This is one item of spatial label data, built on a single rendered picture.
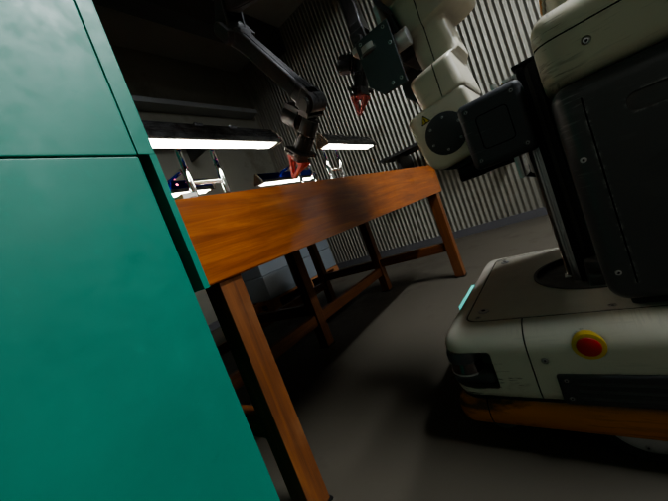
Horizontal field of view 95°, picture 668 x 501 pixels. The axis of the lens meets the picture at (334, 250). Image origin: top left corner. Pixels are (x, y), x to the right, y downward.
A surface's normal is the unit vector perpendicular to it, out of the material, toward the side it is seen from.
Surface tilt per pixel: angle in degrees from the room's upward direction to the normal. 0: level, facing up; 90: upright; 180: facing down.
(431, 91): 90
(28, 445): 90
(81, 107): 90
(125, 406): 90
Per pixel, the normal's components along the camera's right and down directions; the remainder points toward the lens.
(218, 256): 0.76, -0.25
